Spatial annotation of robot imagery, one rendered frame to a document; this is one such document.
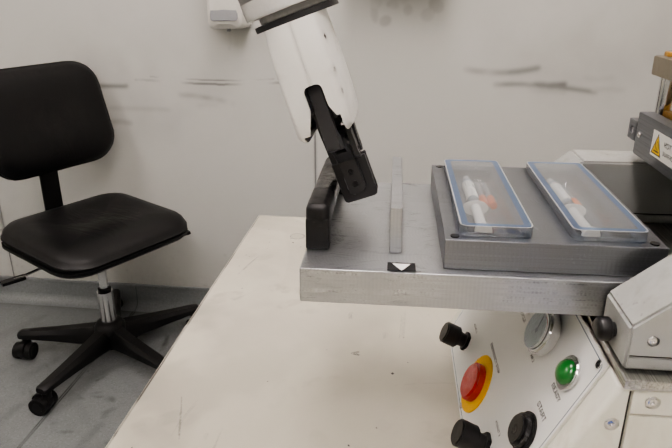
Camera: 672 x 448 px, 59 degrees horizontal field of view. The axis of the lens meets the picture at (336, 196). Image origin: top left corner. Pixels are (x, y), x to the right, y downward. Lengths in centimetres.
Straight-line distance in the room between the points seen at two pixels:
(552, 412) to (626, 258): 13
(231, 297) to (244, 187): 124
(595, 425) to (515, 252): 13
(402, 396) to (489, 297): 25
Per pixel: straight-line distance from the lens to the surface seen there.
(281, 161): 204
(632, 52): 203
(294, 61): 48
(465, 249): 47
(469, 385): 65
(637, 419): 49
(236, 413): 68
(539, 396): 54
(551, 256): 48
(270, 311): 85
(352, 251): 50
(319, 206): 49
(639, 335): 46
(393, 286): 47
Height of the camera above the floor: 118
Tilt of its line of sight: 20 degrees down
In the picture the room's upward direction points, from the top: straight up
